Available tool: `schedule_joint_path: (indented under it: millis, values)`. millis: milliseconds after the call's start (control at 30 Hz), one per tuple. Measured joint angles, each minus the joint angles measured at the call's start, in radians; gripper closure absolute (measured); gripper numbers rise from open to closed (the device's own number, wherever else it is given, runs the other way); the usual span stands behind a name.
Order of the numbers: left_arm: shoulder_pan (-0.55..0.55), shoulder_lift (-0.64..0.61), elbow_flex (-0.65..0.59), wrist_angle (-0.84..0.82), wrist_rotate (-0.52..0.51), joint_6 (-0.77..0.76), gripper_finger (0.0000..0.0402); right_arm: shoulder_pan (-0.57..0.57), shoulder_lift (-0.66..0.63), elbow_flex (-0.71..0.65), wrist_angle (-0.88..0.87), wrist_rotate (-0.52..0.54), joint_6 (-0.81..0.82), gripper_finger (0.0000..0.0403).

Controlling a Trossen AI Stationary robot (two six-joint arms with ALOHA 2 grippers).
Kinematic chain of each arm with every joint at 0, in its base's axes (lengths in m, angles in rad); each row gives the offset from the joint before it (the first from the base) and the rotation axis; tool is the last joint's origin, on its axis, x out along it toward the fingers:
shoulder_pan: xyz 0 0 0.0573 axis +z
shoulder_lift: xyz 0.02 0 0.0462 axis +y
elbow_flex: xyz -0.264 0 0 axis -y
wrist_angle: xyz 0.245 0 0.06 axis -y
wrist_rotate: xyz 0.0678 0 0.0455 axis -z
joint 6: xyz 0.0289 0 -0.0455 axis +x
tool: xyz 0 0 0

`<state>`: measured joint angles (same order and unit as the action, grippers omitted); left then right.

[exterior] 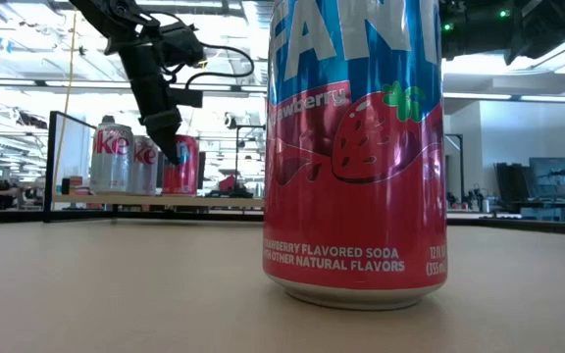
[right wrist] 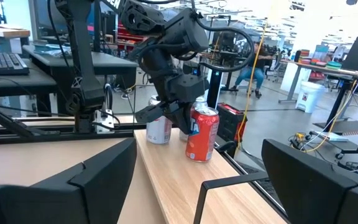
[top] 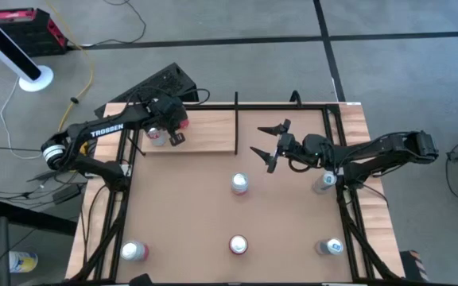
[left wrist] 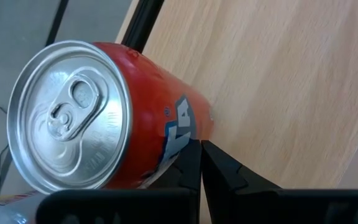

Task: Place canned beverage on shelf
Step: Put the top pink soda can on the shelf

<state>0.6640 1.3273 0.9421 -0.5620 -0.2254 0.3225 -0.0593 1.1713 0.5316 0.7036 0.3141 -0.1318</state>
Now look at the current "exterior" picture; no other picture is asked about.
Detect black aluminium table frame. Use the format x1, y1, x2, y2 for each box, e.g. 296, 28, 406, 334
0, 208, 565, 237

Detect red strawberry Fanta can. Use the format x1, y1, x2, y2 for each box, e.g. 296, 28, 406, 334
161, 134, 200, 197
261, 0, 449, 312

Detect dark computer monitor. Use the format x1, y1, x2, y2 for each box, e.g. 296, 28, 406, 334
529, 156, 565, 200

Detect silver Diet Coke can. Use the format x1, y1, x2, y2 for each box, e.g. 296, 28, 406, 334
131, 135, 162, 196
89, 122, 135, 195

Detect wooden tray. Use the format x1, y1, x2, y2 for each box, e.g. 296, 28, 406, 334
42, 110, 267, 225

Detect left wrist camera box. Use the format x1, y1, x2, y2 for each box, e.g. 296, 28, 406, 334
157, 22, 209, 70

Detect black stacked chairs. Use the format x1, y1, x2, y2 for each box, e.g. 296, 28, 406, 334
494, 162, 534, 205

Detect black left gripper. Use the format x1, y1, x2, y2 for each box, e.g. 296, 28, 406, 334
117, 41, 205, 167

